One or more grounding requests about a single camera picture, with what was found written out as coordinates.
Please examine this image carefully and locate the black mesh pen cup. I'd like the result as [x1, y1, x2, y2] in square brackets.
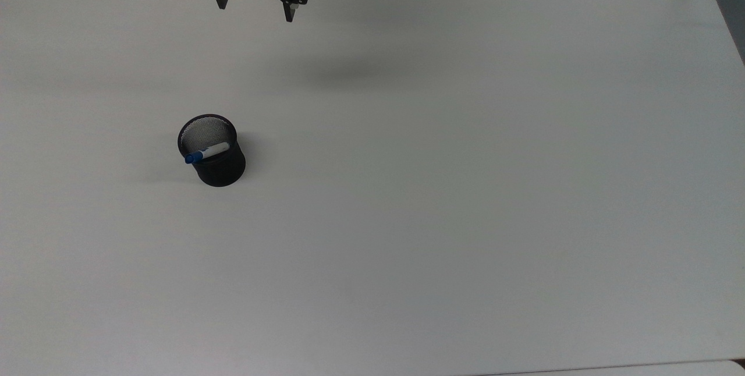
[177, 113, 247, 188]

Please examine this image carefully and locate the blue and white marker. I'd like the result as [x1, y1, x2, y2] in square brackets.
[185, 142, 231, 165]

